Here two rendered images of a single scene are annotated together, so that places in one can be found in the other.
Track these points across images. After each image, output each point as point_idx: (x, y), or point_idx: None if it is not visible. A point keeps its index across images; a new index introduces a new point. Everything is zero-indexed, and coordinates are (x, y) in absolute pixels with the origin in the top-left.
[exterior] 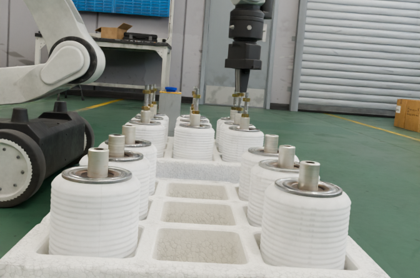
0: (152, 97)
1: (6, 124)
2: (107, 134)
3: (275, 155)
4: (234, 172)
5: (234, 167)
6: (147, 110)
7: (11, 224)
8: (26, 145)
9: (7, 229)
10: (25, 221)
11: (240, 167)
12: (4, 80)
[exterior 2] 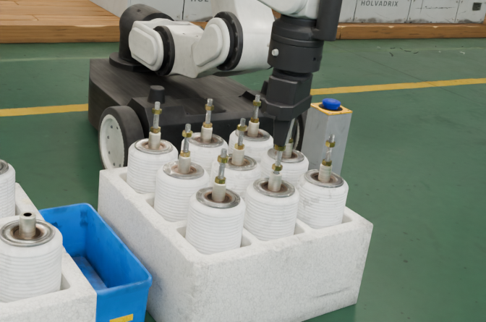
0: (253, 113)
1: (135, 101)
2: (474, 130)
3: (0, 236)
4: (165, 245)
5: (166, 239)
6: (153, 133)
7: (78, 201)
8: (123, 129)
9: (65, 204)
10: (92, 203)
11: (170, 244)
12: (185, 50)
